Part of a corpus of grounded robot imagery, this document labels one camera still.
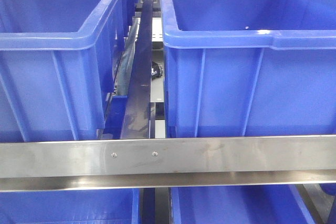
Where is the upper shelf blue bin right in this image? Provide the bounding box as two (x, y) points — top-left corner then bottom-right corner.
(160, 0), (335, 137)

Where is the shelf blue bin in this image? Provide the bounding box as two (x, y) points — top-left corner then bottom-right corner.
(160, 0), (335, 137)
(1, 0), (128, 143)

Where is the upper shelf blue bin left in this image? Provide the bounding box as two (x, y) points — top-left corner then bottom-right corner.
(1, 0), (128, 143)

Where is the steel shelf crossbar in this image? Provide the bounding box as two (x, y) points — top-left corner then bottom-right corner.
(1, 135), (335, 191)

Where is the lower blue bin left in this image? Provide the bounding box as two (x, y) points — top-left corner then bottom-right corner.
(1, 189), (140, 223)

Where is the lower blue bin right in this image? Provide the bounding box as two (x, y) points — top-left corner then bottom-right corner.
(171, 185), (314, 223)

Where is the dark metal divider rail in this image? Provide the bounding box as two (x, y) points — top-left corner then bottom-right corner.
(120, 0), (153, 139)

